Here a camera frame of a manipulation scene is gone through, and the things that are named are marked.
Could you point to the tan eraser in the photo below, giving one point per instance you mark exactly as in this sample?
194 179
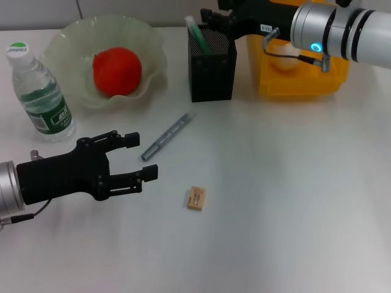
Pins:
196 199

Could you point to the red orange fruit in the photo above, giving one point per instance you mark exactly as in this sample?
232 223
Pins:
117 71

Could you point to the grey glitter pen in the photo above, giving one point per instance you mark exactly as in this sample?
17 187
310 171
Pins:
169 134

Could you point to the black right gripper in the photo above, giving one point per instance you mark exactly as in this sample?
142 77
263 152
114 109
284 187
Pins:
268 15

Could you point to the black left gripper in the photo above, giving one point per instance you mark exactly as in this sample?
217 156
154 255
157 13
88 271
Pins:
61 174

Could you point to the yellow plastic storage bin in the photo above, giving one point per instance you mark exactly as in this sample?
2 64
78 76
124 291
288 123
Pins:
293 82

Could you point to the white paper ball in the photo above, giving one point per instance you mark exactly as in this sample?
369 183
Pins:
285 64

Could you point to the clear water bottle green label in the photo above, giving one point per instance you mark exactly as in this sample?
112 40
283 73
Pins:
42 100

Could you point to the black mesh pen holder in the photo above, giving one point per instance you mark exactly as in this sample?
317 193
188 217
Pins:
210 79

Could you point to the pale green glass fruit plate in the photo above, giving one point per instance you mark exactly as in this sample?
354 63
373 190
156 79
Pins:
70 55

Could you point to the green plastic pen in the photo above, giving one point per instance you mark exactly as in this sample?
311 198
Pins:
200 36

